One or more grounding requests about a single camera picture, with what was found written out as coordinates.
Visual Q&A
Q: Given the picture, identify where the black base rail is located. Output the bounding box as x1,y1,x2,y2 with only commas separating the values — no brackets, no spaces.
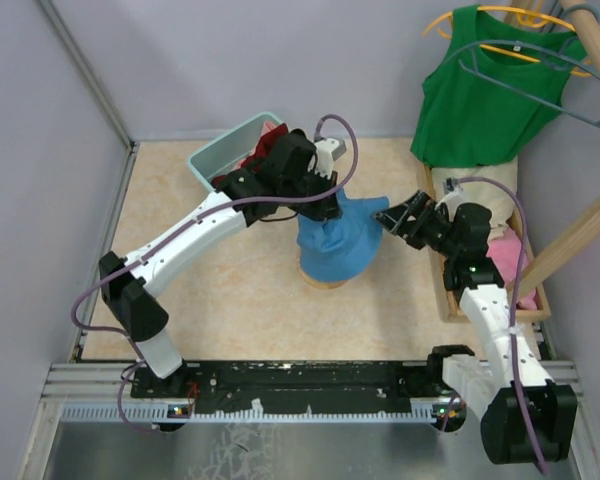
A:
131,361,451,415

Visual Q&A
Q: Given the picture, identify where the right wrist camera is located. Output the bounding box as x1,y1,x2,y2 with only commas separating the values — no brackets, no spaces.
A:
441,177,465,204

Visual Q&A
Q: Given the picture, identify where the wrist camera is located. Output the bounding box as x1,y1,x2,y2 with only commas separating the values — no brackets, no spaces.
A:
441,177,465,204
312,138,347,178

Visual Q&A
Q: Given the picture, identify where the wooden tray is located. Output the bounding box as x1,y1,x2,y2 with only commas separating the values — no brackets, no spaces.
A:
419,162,552,324

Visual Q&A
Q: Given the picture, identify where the aluminium frame post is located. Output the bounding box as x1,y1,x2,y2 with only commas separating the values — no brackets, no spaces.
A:
34,0,135,150

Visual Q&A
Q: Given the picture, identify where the wooden rack pole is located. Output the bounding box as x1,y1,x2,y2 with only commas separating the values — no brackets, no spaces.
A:
560,0,600,76

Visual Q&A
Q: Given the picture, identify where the pink bucket hat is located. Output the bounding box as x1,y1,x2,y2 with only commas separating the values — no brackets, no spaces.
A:
233,121,277,170

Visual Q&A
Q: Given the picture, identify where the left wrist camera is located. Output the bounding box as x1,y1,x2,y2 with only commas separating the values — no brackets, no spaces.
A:
312,138,347,178

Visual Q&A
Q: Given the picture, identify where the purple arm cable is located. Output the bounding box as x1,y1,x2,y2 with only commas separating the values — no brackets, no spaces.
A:
69,114,359,434
439,175,551,474

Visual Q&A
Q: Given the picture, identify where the slanted wooden beam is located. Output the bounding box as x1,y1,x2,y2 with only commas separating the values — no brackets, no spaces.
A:
518,196,600,295

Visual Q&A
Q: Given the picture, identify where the light teal plastic bin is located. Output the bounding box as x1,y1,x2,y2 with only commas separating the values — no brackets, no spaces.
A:
186,112,283,192

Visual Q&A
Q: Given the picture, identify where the pink cloth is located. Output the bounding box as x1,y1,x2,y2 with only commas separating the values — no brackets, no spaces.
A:
487,228,537,311

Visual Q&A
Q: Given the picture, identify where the dark red bucket hat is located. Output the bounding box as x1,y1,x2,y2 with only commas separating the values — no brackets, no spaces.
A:
236,121,289,169

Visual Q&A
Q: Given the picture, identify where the yellow clothes hanger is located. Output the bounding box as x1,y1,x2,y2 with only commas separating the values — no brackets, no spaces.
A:
421,5,600,78

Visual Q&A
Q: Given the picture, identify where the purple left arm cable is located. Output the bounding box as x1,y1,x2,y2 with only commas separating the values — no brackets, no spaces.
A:
69,114,359,434

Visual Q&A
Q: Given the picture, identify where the wooden hat stand base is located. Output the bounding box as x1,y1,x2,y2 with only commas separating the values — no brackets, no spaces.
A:
297,265,347,290

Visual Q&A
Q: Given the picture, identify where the green tank top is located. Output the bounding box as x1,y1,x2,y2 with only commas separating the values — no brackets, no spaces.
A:
411,5,587,168

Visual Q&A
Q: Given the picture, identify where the blue bucket hat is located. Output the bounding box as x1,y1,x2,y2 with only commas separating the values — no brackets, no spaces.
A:
296,190,389,282

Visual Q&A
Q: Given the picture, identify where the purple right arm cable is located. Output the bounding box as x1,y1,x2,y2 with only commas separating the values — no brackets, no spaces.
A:
439,175,551,474

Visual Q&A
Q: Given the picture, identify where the grey-blue clothes hanger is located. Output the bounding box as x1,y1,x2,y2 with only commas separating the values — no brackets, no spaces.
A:
442,38,600,129

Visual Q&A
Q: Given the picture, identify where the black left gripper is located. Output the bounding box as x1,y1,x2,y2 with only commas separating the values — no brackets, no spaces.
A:
281,164,343,222

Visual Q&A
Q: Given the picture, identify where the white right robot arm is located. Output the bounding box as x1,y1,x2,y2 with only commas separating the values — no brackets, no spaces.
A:
373,191,578,468

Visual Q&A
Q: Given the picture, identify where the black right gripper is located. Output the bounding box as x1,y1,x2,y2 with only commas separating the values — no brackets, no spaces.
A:
372,190,460,258

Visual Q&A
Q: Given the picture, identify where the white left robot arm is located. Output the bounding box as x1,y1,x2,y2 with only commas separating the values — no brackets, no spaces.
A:
99,129,346,397

